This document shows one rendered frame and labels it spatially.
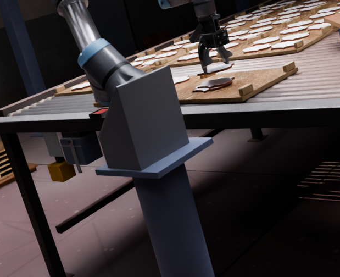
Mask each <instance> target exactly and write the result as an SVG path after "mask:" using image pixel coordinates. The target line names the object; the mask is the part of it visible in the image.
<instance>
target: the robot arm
mask: <svg viewBox="0 0 340 277"><path fill-rule="evenodd" d="M158 2H159V5H160V7H161V8H162V9H168V8H173V7H176V6H179V5H183V4H186V3H190V2H193V5H194V10H195V13H196V17H198V18H197V19H198V21H202V22H200V23H199V25H198V26H197V28H196V29H195V31H194V32H193V34H192V35H191V37H190V38H189V40H190V42H191V44H193V43H196V42H199V45H198V56H199V60H200V64H201V66H202V69H203V72H204V74H205V75H207V66H208V65H210V64H211V63H212V61H213V59H212V57H210V55H209V48H211V49H212V48H216V49H215V50H216V51H217V52H218V53H219V54H220V57H221V58H222V59H223V62H224V63H225V64H229V59H228V58H229V57H231V56H233V53H232V52H231V51H229V50H228V49H226V48H225V47H224V45H226V44H228V43H230V40H229V37H228V32H227V29H223V28H222V27H220V24H219V20H218V18H220V14H216V13H215V12H216V8H215V3H214V0H158ZM52 3H53V5H54V7H55V8H56V9H57V12H58V14H59V15H60V16H62V17H64V18H65V19H66V21H67V23H68V25H69V28H70V30H71V33H72V35H73V37H74V39H75V41H76V44H77V46H78V48H79V50H80V52H81V53H80V55H79V57H78V64H79V66H80V67H81V69H83V70H84V71H85V74H86V77H87V79H88V82H89V83H90V86H91V88H92V91H93V95H94V98H95V99H96V100H97V102H98V103H100V104H102V105H104V106H109V105H110V102H111V100H112V96H113V94H114V91H115V88H116V87H117V86H119V85H121V84H124V83H126V82H128V81H130V80H133V79H135V78H137V77H140V76H142V75H144V74H147V72H145V71H142V70H140V69H138V68H135V67H134V66H133V65H132V64H131V63H130V62H129V61H128V60H126V59H125V58H124V57H123V56H122V55H121V54H120V53H119V52H118V51H117V50H116V49H115V48H114V47H113V46H112V45H111V43H109V42H108V41H106V40H105V39H103V38H101V36H100V34H99V32H98V30H97V28H96V26H95V24H94V22H93V20H92V17H91V15H90V13H89V11H88V9H87V7H88V0H52ZM221 28H222V29H221Z"/></svg>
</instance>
